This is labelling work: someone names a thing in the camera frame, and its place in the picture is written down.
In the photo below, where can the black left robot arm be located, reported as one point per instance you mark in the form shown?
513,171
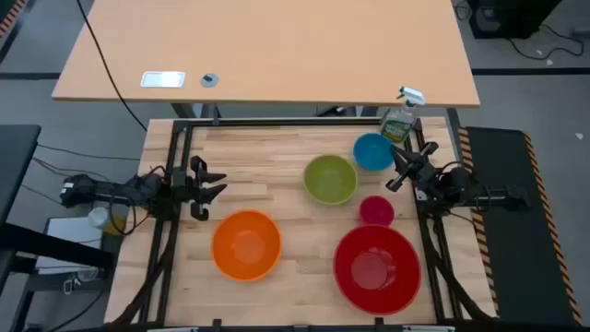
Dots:
115,191

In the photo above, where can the white flat box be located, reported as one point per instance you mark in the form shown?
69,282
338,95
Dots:
69,230

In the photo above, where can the green plastic bowl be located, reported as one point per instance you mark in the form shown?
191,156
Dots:
330,180

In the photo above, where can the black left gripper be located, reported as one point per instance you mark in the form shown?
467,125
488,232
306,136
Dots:
186,186

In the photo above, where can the clear plastic cup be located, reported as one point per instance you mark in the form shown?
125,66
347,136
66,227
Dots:
98,216

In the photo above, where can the black mat hazard stripes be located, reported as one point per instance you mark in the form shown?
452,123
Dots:
507,253

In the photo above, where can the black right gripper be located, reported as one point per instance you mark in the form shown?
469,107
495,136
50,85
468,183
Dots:
424,171

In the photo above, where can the black metal table frame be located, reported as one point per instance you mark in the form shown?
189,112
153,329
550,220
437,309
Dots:
286,122

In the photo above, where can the clear spray bottle green label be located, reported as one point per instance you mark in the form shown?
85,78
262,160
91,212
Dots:
397,125

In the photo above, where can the orange plastic bowl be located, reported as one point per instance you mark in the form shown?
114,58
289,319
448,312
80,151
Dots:
246,245

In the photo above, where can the black side desk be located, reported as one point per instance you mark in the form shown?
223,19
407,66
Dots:
16,161

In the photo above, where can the beige wooden desk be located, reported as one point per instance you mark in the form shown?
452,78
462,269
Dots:
286,46

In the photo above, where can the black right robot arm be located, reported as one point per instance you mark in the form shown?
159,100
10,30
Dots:
498,196

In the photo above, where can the small magenta plastic bowl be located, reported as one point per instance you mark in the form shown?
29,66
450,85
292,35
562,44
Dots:
376,211

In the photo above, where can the white rectangular desk plate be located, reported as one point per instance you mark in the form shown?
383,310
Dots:
162,79

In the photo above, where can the black computer tower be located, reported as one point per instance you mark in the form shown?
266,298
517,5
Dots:
511,16

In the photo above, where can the large red plastic bowl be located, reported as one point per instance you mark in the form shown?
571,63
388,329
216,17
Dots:
377,269

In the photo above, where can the blue plastic bowl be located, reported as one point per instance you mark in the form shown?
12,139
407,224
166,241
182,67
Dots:
372,152

